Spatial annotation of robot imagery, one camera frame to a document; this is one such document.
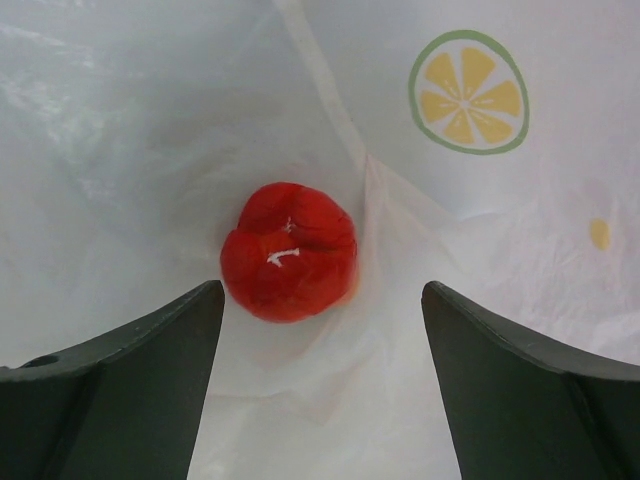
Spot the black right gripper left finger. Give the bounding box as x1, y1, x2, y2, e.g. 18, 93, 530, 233
1, 281, 224, 479

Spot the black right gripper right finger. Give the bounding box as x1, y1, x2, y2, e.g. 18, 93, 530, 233
421, 281, 639, 480

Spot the red fake strawberry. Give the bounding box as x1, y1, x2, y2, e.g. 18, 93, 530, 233
220, 182, 359, 324

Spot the white plastic bag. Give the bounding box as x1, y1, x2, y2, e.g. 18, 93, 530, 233
1, 1, 639, 479

